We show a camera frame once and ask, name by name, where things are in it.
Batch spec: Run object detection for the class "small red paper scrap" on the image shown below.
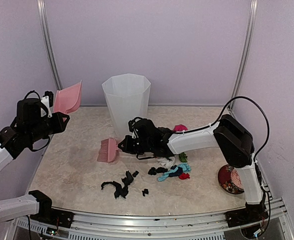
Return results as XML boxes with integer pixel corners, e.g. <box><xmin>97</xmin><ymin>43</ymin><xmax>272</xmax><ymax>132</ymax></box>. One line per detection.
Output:
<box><xmin>179</xmin><ymin>173</ymin><xmax>190</xmax><ymax>180</ymax></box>

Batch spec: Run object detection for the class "pink plastic dustpan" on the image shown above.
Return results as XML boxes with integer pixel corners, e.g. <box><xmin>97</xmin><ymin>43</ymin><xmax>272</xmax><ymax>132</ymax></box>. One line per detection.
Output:
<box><xmin>53</xmin><ymin>81</ymin><xmax>82</xmax><ymax>114</ymax></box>

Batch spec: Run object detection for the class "right aluminium frame post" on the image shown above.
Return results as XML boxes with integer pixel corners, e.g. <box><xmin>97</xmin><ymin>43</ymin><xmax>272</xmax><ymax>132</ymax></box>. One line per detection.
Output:
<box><xmin>231</xmin><ymin>0</ymin><xmax>258</xmax><ymax>98</ymax></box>

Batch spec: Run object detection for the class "white paper scrap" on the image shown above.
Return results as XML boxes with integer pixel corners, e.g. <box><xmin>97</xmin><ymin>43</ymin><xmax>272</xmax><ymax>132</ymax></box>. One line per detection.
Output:
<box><xmin>157</xmin><ymin>157</ymin><xmax>176</xmax><ymax>169</ymax></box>

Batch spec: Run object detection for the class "black paper scrap strip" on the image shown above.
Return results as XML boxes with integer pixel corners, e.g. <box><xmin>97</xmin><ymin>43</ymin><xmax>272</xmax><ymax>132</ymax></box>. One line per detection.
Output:
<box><xmin>101</xmin><ymin>181</ymin><xmax>129</xmax><ymax>199</ymax></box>

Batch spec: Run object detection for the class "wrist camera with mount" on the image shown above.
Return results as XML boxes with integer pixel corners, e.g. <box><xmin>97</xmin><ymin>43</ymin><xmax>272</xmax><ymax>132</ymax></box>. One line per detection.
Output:
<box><xmin>128</xmin><ymin>116</ymin><xmax>147</xmax><ymax>139</ymax></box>
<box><xmin>41</xmin><ymin>91</ymin><xmax>54</xmax><ymax>118</ymax></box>

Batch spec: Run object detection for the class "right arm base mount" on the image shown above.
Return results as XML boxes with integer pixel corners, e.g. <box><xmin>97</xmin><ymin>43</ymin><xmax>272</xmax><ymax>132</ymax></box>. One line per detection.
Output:
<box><xmin>225</xmin><ymin>201</ymin><xmax>269</xmax><ymax>228</ymax></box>

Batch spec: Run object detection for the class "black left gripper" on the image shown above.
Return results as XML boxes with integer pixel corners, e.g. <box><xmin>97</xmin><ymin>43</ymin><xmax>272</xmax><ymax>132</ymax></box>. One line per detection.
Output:
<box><xmin>26</xmin><ymin>111</ymin><xmax>69</xmax><ymax>144</ymax></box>

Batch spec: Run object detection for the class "small black paper scrap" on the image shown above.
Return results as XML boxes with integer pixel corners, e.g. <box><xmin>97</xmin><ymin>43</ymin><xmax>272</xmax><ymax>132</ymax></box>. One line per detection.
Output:
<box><xmin>142</xmin><ymin>188</ymin><xmax>149</xmax><ymax>197</ymax></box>

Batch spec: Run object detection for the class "green paper scrap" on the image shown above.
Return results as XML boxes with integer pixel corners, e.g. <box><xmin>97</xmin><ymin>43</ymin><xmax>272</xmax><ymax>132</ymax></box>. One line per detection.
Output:
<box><xmin>179</xmin><ymin>152</ymin><xmax>188</xmax><ymax>163</ymax></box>

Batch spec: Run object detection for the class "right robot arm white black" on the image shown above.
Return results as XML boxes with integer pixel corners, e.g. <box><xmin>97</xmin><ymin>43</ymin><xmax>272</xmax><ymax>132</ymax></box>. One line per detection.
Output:
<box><xmin>118</xmin><ymin>111</ymin><xmax>266</xmax><ymax>222</ymax></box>

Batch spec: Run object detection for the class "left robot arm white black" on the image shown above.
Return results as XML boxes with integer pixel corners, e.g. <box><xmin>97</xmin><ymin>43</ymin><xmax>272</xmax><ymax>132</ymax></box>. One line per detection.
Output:
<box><xmin>0</xmin><ymin>91</ymin><xmax>70</xmax><ymax>223</ymax></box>

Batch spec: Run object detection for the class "translucent white waste bin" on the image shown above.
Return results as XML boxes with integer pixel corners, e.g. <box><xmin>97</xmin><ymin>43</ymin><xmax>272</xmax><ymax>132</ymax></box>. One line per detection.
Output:
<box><xmin>102</xmin><ymin>73</ymin><xmax>151</xmax><ymax>139</ymax></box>

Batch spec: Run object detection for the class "pink plastic hand brush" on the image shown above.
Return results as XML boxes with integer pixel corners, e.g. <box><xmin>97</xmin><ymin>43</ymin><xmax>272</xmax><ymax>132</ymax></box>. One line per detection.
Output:
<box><xmin>97</xmin><ymin>138</ymin><xmax>119</xmax><ymax>163</ymax></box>

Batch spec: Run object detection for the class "pink patterned small bowl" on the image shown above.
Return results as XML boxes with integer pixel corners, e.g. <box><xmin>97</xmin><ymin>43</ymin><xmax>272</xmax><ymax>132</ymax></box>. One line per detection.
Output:
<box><xmin>231</xmin><ymin>169</ymin><xmax>243</xmax><ymax>189</ymax></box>

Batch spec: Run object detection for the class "dark red patterned round dish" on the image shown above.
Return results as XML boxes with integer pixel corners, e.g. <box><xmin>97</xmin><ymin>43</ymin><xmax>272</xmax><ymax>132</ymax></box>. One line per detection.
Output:
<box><xmin>218</xmin><ymin>164</ymin><xmax>244</xmax><ymax>195</ymax></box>

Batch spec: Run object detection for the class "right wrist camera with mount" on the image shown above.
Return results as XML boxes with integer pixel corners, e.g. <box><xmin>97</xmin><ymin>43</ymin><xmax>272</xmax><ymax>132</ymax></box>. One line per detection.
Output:
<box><xmin>128</xmin><ymin>116</ymin><xmax>147</xmax><ymax>139</ymax></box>

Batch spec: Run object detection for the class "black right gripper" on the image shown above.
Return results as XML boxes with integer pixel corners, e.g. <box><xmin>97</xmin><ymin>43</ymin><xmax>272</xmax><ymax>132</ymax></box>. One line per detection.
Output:
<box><xmin>119</xmin><ymin>134</ymin><xmax>152</xmax><ymax>155</ymax></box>

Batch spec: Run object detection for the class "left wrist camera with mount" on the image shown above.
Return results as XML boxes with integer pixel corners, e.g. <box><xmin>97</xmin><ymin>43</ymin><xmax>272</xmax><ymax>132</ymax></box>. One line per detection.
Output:
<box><xmin>41</xmin><ymin>91</ymin><xmax>54</xmax><ymax>118</ymax></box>

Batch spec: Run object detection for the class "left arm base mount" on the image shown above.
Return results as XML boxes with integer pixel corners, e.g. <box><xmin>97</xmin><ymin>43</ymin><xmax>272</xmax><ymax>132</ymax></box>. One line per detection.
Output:
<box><xmin>28</xmin><ymin>190</ymin><xmax>74</xmax><ymax>229</ymax></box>

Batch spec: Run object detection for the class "front aluminium rail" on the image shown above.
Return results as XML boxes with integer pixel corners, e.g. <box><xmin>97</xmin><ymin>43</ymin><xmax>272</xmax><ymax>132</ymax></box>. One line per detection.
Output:
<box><xmin>10</xmin><ymin>207</ymin><xmax>291</xmax><ymax>240</ymax></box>

